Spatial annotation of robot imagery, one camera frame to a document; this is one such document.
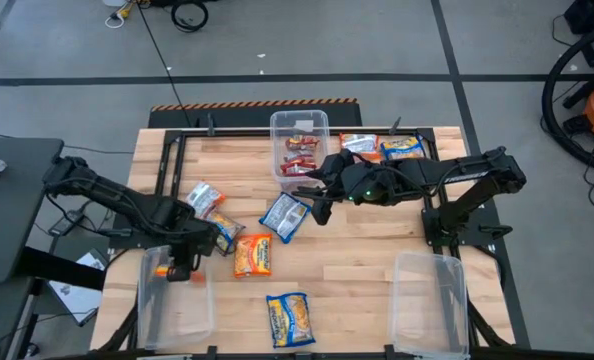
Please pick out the black equipment case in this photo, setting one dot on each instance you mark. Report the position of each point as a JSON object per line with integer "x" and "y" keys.
{"x": 592, "y": 12}

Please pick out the red Maruchan noodle pack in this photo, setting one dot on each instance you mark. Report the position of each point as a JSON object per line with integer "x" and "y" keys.
{"x": 301, "y": 158}
{"x": 302, "y": 143}
{"x": 297, "y": 170}

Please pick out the blue Maruchan noodle pack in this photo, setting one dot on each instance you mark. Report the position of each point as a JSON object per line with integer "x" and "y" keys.
{"x": 227, "y": 227}
{"x": 289, "y": 320}
{"x": 402, "y": 148}
{"x": 284, "y": 217}

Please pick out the orange Maruchan noodle pack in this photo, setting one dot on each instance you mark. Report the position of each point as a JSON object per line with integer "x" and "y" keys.
{"x": 359, "y": 144}
{"x": 198, "y": 277}
{"x": 253, "y": 256}
{"x": 203, "y": 197}

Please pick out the black hazard-striped floor mat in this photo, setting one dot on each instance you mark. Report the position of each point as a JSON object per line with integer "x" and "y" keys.
{"x": 237, "y": 117}

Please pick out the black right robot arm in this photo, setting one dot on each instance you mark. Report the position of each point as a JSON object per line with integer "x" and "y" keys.
{"x": 477, "y": 172}

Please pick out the black desk crossbar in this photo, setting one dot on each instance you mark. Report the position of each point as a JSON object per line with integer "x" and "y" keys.
{"x": 62, "y": 267}

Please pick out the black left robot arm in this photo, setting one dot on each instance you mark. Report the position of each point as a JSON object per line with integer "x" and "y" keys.
{"x": 102, "y": 192}

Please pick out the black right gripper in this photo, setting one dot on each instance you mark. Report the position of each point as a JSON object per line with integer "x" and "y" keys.
{"x": 367, "y": 182}

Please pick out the black power adapter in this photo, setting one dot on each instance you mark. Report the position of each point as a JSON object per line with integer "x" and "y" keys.
{"x": 64, "y": 224}

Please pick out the black desk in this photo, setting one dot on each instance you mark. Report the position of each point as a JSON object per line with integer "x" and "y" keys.
{"x": 12, "y": 225}

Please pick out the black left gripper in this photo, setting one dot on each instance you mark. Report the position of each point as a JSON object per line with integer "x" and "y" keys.
{"x": 194, "y": 237}

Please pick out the clear plastic bin with label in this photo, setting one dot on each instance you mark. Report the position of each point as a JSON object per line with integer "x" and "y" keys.
{"x": 304, "y": 125}

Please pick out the white paper sheets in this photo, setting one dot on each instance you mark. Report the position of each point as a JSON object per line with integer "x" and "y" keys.
{"x": 77, "y": 295}

